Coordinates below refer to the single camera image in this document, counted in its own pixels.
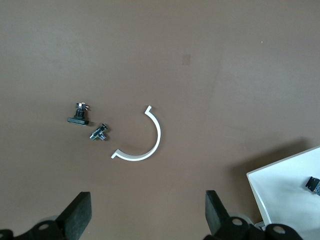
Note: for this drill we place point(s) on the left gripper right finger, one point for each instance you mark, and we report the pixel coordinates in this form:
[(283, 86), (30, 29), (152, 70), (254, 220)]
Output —
[(217, 217)]

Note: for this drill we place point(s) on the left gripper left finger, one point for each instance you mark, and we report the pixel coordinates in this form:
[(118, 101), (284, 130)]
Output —
[(72, 217)]

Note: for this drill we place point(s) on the white plastic tray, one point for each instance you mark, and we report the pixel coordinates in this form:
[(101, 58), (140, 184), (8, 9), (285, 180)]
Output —
[(280, 185)]

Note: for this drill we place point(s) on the green push button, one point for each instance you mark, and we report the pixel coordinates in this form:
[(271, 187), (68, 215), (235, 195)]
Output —
[(312, 183)]

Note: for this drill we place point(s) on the small metal fitting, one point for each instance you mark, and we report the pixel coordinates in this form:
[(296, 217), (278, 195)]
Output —
[(98, 132)]

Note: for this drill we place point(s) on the white curved bracket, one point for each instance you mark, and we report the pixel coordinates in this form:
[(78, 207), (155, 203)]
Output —
[(135, 158)]

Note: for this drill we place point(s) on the black flat-head switch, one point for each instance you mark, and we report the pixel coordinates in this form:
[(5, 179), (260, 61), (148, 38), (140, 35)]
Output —
[(78, 121)]

